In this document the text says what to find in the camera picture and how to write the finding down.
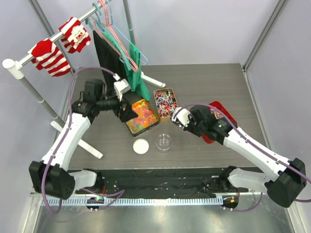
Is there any green cloth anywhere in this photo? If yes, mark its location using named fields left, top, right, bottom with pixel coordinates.
left=96, top=23, right=151, bottom=101

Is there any slotted cable duct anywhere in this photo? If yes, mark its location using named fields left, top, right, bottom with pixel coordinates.
left=43, top=196, right=224, bottom=207

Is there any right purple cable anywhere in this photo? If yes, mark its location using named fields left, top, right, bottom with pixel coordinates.
left=179, top=104, right=311, bottom=213

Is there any teal hanger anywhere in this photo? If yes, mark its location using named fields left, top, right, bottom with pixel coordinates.
left=85, top=1, right=138, bottom=72

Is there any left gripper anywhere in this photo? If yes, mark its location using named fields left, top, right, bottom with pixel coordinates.
left=97, top=91, right=138, bottom=122

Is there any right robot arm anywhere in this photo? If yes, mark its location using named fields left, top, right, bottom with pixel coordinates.
left=172, top=104, right=310, bottom=208

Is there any santa striped sock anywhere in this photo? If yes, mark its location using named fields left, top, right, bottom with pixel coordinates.
left=59, top=17, right=91, bottom=53

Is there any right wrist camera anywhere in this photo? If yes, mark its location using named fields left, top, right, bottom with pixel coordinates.
left=170, top=107, right=190, bottom=129

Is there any gold tin of gummy candies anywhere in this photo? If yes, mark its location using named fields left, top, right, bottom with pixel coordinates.
left=125, top=99, right=160, bottom=137

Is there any blue hanger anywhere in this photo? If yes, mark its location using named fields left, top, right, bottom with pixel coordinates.
left=106, top=0, right=149, bottom=66

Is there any white jar lid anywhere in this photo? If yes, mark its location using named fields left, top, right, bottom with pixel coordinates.
left=133, top=138, right=149, bottom=155

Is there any purple cable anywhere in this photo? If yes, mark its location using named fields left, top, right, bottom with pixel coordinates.
left=179, top=104, right=311, bottom=213
left=41, top=67, right=125, bottom=215

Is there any clothes rack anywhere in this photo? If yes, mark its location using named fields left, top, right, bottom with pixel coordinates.
left=2, top=0, right=166, bottom=159

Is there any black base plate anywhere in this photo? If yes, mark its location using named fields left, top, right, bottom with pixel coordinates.
left=76, top=167, right=248, bottom=200

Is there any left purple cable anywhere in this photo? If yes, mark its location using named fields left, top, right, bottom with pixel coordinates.
left=41, top=67, right=125, bottom=215

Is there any clear plastic jar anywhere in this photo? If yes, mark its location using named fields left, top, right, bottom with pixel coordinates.
left=155, top=133, right=173, bottom=152

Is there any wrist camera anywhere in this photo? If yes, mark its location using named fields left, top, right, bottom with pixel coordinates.
left=170, top=107, right=190, bottom=129
left=113, top=73, right=131, bottom=102

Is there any gold tin of ball lollipops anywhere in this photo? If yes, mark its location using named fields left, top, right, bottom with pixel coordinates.
left=154, top=88, right=178, bottom=122

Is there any red white striped sock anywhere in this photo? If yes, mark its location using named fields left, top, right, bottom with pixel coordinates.
left=27, top=38, right=71, bottom=77

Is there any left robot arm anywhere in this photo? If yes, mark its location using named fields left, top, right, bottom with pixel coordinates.
left=29, top=75, right=138, bottom=200

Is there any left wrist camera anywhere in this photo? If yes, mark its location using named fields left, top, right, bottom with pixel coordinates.
left=113, top=73, right=131, bottom=102

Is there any red tin of swirl lollipops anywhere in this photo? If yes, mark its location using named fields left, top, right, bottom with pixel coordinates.
left=201, top=100, right=238, bottom=145

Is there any pink hanger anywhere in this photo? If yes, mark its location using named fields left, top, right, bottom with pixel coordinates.
left=88, top=0, right=138, bottom=73

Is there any black cloth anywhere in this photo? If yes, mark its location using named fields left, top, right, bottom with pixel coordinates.
left=92, top=29, right=132, bottom=98

